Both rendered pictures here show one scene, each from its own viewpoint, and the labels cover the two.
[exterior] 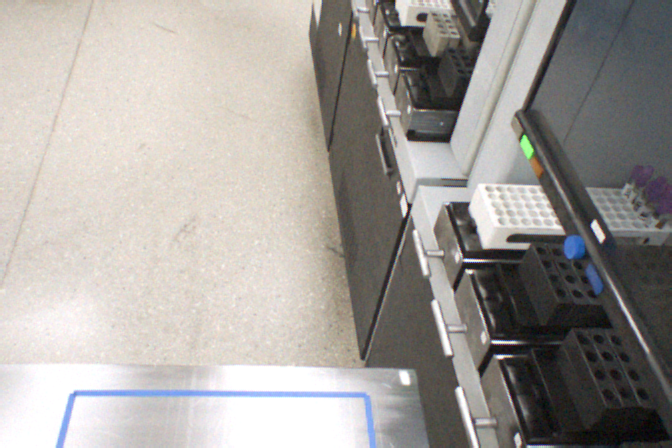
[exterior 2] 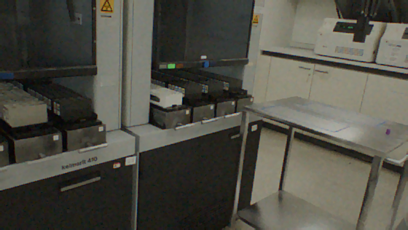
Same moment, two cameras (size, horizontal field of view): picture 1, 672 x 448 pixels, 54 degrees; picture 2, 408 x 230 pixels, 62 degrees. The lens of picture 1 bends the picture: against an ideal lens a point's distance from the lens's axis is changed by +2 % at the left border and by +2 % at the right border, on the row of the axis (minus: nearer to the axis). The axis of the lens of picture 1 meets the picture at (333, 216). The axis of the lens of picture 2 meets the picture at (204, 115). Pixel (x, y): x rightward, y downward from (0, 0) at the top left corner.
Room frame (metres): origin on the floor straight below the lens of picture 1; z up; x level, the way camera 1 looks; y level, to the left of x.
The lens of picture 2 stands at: (1.44, 0.98, 1.20)
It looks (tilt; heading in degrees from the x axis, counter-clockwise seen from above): 17 degrees down; 237
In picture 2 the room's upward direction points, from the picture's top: 5 degrees clockwise
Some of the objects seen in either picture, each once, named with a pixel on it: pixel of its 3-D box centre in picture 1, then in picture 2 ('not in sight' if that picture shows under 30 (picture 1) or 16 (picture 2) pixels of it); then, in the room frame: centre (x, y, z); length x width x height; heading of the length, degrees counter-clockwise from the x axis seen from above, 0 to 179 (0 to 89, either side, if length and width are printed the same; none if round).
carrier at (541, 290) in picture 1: (543, 285); (191, 92); (0.66, -0.31, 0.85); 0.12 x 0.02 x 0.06; 15
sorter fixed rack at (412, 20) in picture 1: (459, 12); not in sight; (1.52, -0.20, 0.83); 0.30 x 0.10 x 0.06; 104
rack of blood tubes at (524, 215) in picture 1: (565, 220); (151, 94); (0.83, -0.37, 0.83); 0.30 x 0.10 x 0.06; 104
